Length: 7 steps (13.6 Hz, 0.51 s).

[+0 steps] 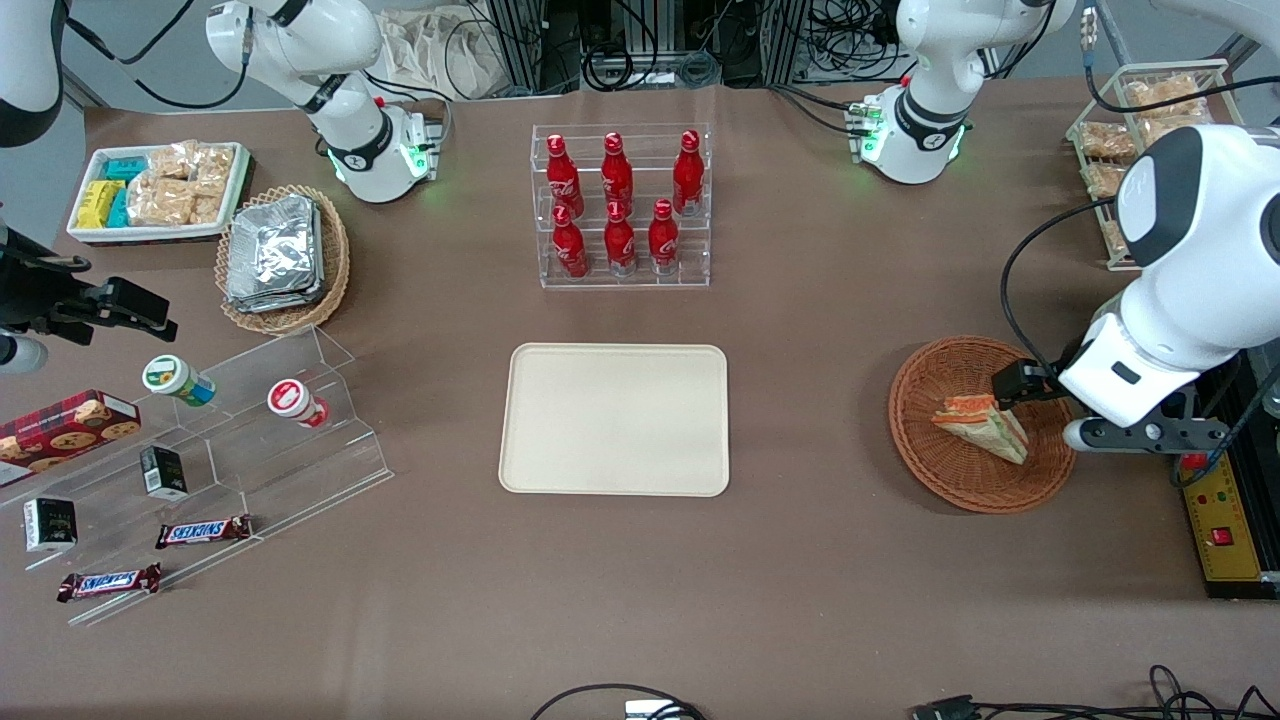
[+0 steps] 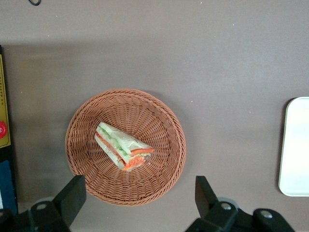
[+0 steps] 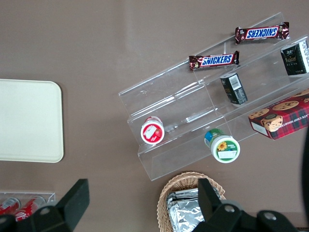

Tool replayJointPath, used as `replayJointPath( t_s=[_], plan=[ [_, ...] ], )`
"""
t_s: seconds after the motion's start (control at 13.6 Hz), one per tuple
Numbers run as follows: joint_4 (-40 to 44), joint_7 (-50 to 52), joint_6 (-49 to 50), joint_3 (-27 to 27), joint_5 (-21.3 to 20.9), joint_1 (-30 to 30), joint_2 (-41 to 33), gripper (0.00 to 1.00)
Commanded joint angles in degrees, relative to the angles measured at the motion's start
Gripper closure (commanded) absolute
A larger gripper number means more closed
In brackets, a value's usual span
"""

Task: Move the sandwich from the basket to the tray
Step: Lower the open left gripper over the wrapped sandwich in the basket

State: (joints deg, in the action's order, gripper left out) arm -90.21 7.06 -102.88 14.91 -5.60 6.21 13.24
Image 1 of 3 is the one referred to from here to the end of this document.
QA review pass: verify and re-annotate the white wire rack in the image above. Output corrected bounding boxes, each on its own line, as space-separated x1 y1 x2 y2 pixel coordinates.
1065 58 1233 273

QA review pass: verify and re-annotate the red lid yogurt cup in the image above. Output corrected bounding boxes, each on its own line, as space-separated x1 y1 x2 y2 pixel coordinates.
266 378 330 430

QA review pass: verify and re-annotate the black arched cable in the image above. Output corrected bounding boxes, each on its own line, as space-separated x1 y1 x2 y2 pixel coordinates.
529 682 707 720

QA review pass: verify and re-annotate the red cola bottle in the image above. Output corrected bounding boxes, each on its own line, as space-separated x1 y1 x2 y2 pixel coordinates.
601 131 636 209
604 200 639 277
545 133 585 215
551 204 591 280
648 197 682 275
672 129 707 218

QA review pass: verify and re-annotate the black cable bundle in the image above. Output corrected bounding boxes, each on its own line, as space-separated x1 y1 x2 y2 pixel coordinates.
805 0 909 83

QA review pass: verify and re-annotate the Snickers chocolate bar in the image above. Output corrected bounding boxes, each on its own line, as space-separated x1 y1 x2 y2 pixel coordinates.
155 514 254 551
56 562 163 604

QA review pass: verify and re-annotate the red tartan cookie box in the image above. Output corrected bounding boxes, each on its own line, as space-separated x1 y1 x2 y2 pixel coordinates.
0 389 142 489

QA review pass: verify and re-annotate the clear acrylic bottle rack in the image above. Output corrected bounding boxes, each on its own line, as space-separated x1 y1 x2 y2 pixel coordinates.
531 123 712 290

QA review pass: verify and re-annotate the clear acrylic stepped stand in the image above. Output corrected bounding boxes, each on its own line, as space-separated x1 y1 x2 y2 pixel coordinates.
0 324 395 628

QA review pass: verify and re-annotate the oval tan wicker basket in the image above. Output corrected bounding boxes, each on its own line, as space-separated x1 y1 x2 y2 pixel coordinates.
215 184 352 337

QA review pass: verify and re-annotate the white cloth bag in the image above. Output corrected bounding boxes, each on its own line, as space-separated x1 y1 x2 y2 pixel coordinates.
378 8 506 102

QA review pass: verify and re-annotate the silver foil packet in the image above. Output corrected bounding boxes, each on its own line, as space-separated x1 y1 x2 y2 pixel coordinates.
228 194 323 301
226 280 327 314

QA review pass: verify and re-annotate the round brown wicker basket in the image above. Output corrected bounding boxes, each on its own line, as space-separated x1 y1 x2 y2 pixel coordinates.
888 335 1079 515

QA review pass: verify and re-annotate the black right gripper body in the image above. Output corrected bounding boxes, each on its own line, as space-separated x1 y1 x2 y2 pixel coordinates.
0 228 101 333

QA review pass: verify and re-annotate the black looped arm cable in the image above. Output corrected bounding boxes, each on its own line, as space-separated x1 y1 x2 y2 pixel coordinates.
1001 196 1120 374

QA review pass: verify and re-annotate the black cable coil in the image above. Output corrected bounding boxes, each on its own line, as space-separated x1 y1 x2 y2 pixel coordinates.
582 38 723 93

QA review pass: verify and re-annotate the yellow power strip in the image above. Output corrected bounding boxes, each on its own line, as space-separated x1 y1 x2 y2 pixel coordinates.
1179 454 1280 602

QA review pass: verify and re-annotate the beige plastic tray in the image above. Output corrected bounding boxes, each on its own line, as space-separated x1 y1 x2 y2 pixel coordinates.
498 343 731 498

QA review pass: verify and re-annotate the white rectangular snack tray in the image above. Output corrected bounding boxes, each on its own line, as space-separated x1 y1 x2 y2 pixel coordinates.
66 141 252 246

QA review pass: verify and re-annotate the yellow snack pack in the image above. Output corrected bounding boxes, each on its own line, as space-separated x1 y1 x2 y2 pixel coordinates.
77 180 124 230

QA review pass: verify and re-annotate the black cable with connector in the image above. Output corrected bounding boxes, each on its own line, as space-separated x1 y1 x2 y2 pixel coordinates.
910 664 1280 720

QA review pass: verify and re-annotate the green lid yogurt cup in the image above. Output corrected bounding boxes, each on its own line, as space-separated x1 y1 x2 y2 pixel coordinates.
141 354 217 407

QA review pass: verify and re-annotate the small black carton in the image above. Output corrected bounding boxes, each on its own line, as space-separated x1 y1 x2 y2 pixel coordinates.
139 445 190 502
23 496 79 554

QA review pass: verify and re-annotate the triangular sandwich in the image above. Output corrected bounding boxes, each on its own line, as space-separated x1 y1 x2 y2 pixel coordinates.
931 394 1030 466

